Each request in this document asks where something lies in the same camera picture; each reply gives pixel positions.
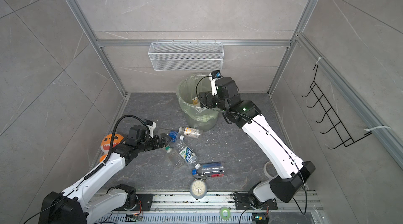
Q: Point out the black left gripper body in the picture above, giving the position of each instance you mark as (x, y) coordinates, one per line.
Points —
(149, 144)

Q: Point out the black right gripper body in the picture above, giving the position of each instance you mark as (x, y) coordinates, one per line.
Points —
(213, 101)

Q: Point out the green cap clear bottle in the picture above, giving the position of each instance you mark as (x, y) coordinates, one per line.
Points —
(174, 157)

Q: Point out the red label bottle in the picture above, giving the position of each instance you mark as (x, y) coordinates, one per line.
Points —
(195, 101)

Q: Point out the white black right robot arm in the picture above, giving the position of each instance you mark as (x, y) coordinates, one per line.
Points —
(292, 171)

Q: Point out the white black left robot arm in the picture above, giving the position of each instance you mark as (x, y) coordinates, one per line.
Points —
(74, 205)

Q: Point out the green lined trash bin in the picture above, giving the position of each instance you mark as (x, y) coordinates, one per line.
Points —
(189, 101)

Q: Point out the crushed blue label bottle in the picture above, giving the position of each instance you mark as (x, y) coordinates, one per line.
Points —
(172, 134)

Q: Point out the orange shark plush toy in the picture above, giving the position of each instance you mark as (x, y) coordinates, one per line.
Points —
(105, 144)

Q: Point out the green blue label bottle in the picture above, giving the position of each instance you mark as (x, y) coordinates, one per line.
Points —
(185, 152)

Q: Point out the orange label white cap bottle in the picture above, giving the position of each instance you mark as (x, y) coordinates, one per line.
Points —
(190, 132)

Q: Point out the blue cap red bottle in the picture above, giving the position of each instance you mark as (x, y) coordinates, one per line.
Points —
(215, 169)

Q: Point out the round analog clock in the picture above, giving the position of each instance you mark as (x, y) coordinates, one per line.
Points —
(198, 189)

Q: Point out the beige masking tape roll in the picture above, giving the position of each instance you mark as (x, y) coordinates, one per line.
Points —
(269, 170)

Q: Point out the green tape roll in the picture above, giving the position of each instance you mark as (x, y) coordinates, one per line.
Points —
(225, 213)

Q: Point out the white wire mesh basket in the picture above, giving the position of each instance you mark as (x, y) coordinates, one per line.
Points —
(186, 56)

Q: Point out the black wire hook rack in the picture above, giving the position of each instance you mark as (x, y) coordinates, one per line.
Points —
(330, 113)

